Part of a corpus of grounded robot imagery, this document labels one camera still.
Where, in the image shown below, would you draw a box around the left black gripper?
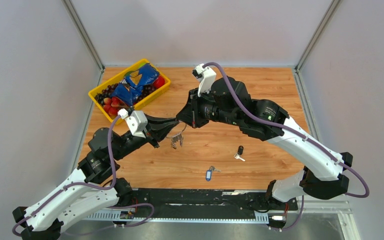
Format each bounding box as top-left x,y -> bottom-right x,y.
112,111 -> 179,160

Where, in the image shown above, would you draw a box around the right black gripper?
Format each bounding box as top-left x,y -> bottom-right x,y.
177,85 -> 242,127

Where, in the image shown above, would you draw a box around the large metal keyring with keys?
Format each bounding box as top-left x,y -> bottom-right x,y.
165,123 -> 188,150

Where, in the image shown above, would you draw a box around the key with blue tag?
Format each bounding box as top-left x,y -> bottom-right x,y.
205,166 -> 221,182

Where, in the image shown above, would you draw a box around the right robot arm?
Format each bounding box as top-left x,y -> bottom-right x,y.
176,77 -> 350,209

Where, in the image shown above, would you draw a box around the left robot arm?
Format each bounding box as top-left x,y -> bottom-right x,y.
12,110 -> 179,240

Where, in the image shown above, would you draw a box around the red apple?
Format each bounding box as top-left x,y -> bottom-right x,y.
152,75 -> 165,89

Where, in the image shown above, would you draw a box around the blue snack bag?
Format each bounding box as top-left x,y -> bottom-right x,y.
114,63 -> 160,94

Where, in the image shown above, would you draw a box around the red strawberries cluster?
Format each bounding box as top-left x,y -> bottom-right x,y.
102,96 -> 127,117

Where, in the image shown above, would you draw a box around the key with black tag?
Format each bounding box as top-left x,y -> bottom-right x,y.
233,145 -> 246,162

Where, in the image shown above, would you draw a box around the dark grape bunch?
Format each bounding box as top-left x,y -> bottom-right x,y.
93,83 -> 157,107

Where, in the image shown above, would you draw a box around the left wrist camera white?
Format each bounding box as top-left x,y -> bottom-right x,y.
117,108 -> 148,138

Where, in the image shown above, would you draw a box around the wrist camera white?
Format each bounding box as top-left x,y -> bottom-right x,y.
117,108 -> 148,138
192,63 -> 217,97

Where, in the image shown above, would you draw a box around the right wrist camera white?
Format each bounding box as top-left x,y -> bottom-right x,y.
192,63 -> 217,97

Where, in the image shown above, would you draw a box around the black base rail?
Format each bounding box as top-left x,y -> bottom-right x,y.
116,188 -> 299,220

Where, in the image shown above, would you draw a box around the aluminium frame rail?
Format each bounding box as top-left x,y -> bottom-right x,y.
39,188 -> 362,240

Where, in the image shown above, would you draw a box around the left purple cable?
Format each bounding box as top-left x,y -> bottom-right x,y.
11,114 -> 156,238

